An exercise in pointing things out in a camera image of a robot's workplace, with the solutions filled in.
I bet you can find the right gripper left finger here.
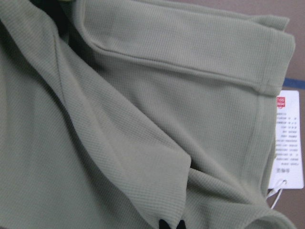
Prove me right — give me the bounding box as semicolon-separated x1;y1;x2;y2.
159;219;170;229

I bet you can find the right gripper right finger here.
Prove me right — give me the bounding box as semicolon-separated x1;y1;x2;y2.
176;220;186;229

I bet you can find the green long-sleeve shirt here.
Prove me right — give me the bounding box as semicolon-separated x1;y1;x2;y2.
0;0;295;229

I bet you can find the white shirt price tag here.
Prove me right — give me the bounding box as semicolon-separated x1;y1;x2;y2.
268;90;304;189

